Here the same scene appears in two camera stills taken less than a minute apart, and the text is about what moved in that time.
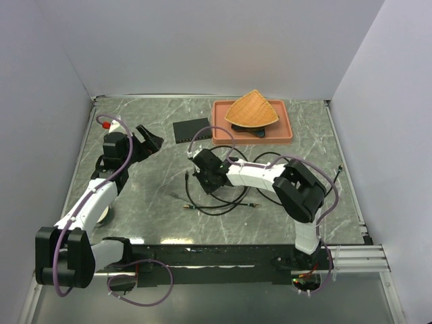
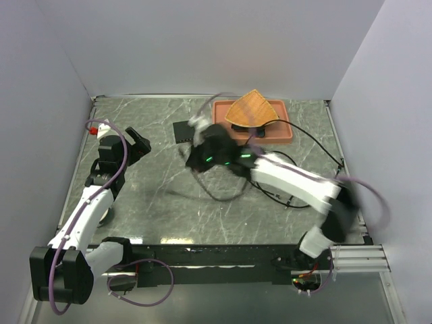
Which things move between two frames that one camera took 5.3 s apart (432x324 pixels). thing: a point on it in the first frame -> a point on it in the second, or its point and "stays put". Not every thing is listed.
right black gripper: [208, 189] -> [196, 160]
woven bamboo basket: [252, 110] stays put
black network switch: [185, 131] stays put
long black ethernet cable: [246, 196] -> [312, 136]
